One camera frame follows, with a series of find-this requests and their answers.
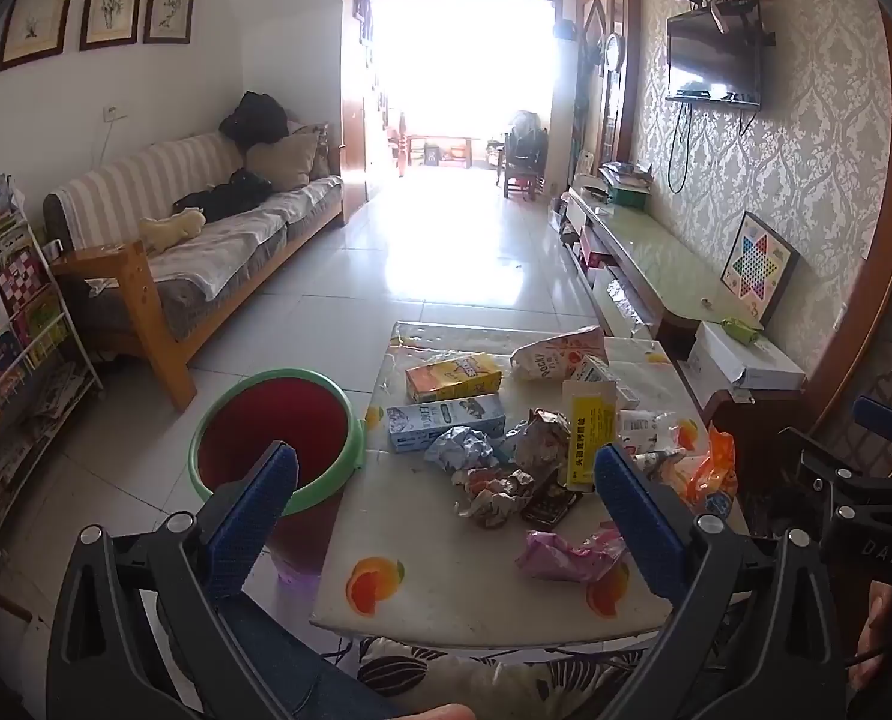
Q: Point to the patterned cushion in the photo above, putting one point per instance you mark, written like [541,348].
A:
[320,150]

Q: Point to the clear plastic bottle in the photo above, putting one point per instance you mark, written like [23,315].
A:
[645,427]

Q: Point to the long television cabinet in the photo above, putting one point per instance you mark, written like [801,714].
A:
[656,255]

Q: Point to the black clothes pile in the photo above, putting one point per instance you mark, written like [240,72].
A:
[255,120]

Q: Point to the yellow drink carton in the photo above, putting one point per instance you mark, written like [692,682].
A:
[453,376]

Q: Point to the pink plastic wrapper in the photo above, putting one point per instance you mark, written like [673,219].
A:
[558,559]

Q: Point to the floral patterned cloth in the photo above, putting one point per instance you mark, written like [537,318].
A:
[401,671]

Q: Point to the white blue milk carton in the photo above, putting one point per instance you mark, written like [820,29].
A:
[596,371]

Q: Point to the beige cushion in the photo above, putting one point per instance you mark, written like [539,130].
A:
[281,161]

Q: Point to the crumpled silver paper wrapper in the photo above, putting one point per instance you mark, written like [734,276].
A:
[540,439]

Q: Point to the wooden chair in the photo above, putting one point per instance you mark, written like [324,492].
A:
[525,157]

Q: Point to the red bin with green rim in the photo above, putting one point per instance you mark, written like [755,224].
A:
[266,420]

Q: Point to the black garment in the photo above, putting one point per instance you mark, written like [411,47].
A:
[225,195]

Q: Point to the pink white snack box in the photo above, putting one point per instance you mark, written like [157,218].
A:
[555,356]

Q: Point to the stack with green box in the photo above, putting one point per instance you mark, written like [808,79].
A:
[626,184]

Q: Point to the yellow medicine box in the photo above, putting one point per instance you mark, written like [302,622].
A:
[588,442]

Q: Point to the person's jeans leg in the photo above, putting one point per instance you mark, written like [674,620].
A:
[326,682]

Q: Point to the wall socket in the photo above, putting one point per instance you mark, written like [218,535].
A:
[114,114]

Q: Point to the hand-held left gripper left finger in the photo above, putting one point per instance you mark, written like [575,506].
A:
[255,517]

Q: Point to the crumpled printed wrapper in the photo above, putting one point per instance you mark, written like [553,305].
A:
[491,502]

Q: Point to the orange plastic bag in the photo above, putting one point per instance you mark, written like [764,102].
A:
[712,472]

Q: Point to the wooden sofa with striped cover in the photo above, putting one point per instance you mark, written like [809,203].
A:
[191,270]

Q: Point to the dark brown cigarette box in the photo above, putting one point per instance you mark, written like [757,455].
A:
[547,506]

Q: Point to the green packet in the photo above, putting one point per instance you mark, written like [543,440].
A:
[738,328]

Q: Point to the beige plush toy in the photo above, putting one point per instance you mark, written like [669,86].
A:
[172,229]

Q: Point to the white book rack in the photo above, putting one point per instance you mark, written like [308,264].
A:
[63,390]

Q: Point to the chinese checkers board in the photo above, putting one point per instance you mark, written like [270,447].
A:
[757,266]

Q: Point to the person's right hand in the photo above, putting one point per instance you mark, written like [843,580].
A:
[885,630]

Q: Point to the wall-mounted television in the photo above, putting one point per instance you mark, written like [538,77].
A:
[712,56]

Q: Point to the row of children's books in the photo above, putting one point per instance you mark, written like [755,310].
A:
[3,315]

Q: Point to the white cardboard box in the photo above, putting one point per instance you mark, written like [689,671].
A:
[746,356]

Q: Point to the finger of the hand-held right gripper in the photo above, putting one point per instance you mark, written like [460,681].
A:
[829,480]
[889,420]

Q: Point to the blue silver wrapper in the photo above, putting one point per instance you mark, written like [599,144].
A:
[457,450]

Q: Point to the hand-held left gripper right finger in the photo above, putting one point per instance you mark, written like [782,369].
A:
[641,521]

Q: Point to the grey toothpaste box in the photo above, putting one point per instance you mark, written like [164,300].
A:
[446,421]

